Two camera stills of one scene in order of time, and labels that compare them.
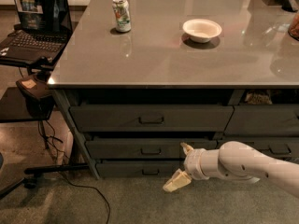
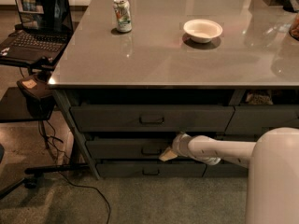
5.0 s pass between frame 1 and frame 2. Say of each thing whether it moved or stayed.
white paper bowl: stayed
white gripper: moved
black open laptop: stayed
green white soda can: stayed
